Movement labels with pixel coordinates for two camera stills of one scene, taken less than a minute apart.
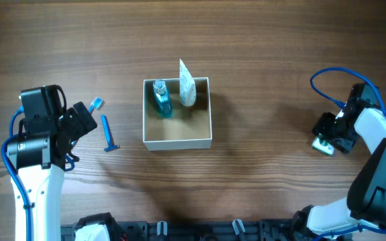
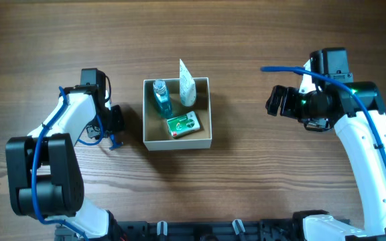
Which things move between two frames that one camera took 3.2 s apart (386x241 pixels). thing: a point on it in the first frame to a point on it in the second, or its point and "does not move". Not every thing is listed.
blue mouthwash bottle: [159, 87] does not move
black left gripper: [80, 118] to [116, 118]
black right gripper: [329, 130] to [289, 101]
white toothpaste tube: [187, 91] does not move
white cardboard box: [189, 127] does not move
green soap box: [327, 148] to [183, 124]
